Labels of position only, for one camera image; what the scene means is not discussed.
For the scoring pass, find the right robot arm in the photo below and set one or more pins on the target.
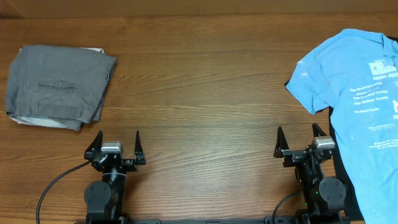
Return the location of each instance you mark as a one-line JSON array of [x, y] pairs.
[[324, 196]]

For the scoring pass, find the black polo shirt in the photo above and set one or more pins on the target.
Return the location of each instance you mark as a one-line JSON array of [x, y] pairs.
[[342, 174]]

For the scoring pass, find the folded grey trousers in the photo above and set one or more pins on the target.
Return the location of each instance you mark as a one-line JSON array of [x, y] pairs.
[[58, 87]]

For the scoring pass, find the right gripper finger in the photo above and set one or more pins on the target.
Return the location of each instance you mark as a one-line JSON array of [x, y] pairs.
[[281, 147], [317, 131]]

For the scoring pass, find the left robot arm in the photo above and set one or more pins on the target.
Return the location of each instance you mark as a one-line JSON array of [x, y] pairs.
[[105, 198]]

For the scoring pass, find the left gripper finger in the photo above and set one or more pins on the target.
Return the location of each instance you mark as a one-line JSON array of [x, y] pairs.
[[138, 150], [96, 145]]

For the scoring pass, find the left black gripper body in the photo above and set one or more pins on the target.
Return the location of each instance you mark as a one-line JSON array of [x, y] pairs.
[[127, 165]]

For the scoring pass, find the light blue printed t-shirt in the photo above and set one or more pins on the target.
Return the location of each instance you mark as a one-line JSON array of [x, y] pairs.
[[360, 102]]

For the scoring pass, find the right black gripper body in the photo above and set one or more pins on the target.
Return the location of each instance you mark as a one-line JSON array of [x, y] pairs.
[[295, 156]]

